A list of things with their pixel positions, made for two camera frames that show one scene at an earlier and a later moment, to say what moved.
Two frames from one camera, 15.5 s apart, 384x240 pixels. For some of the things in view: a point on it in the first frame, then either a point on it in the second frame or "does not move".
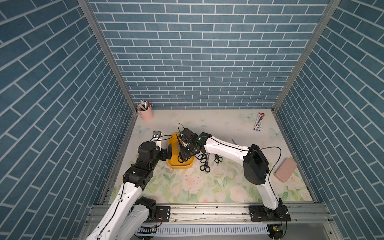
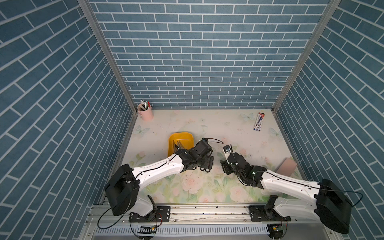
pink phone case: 285,170 does not move
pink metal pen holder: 146,115 does not move
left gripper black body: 162,154 → 205,162
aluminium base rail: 226,215 does not move
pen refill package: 259,121 does not move
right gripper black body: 187,151 → 227,168
